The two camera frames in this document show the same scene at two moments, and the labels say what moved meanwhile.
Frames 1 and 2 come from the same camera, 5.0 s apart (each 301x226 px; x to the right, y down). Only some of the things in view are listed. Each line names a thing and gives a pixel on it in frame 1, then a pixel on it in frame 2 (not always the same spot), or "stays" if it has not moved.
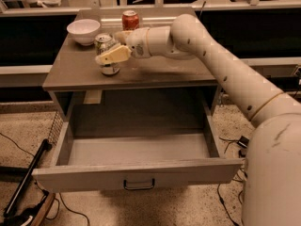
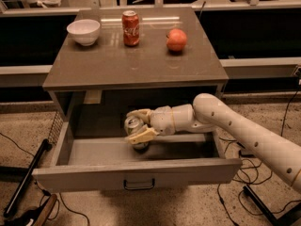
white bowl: (84, 30) stays
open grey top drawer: (89, 162) stays
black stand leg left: (44, 147) stays
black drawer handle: (139, 188) stays
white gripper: (136, 43) -> (162, 120)
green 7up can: (103, 41) -> (134, 124)
